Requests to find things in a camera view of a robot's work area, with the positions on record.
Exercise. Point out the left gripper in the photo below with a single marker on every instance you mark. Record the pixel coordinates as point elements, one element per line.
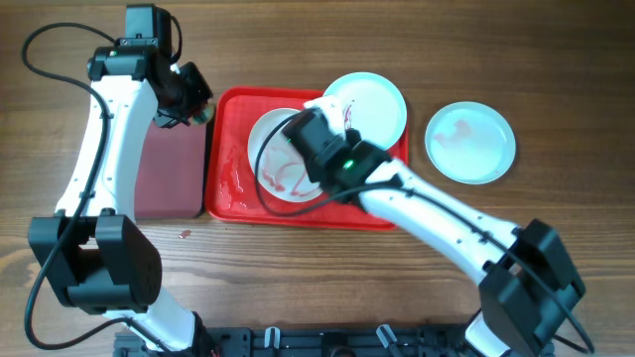
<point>171,117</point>

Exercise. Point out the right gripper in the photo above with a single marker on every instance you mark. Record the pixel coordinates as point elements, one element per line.
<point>316,176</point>

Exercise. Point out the green scrubbing sponge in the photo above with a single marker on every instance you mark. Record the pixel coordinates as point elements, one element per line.
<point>204,115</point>

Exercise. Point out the white plate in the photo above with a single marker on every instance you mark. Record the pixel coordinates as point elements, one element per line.
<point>282,171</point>

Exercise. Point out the light blue plate top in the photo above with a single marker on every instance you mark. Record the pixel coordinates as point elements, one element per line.
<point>372,105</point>

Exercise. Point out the light blue plate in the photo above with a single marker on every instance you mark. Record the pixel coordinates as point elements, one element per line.
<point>470,142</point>
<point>372,105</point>

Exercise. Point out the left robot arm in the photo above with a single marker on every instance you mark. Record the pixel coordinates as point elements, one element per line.
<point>91,251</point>

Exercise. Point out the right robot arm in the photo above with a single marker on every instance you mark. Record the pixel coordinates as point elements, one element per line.
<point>527,283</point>

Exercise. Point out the red plastic tray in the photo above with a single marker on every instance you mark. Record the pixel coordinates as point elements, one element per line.
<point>230,190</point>

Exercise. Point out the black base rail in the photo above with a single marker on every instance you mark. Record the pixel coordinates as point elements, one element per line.
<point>443,340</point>

